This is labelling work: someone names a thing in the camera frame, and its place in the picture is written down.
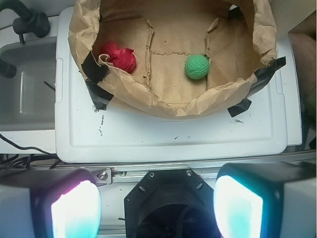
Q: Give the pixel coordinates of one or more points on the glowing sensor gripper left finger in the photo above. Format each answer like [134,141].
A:
[53,203]

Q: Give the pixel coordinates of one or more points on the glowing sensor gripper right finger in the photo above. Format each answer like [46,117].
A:
[266,200]

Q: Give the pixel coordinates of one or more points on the green textured ball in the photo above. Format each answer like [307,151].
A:
[196,66]

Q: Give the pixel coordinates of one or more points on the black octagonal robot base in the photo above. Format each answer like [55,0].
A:
[170,204]

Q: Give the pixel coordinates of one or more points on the red crumpled paper ball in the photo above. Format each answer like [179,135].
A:
[122,58]

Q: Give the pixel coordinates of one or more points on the white plastic bin lid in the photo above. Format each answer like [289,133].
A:
[115,135]

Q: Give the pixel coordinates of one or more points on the black tape strip lower right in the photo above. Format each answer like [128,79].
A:
[239,108]

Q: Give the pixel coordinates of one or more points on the black tape strip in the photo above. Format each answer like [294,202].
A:
[95,74]
[239,108]
[264,75]

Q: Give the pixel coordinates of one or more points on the grey plastic tray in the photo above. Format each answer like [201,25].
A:
[27,100]

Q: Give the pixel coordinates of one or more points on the black tape strip left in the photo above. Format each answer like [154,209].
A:
[95,74]

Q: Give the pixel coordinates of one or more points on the brown paper bag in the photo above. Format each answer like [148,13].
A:
[236,36]

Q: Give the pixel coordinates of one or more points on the black clamp knob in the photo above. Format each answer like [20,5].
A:
[29,21]

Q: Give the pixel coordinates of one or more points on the black cylinder handle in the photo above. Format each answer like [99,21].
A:
[7,70]

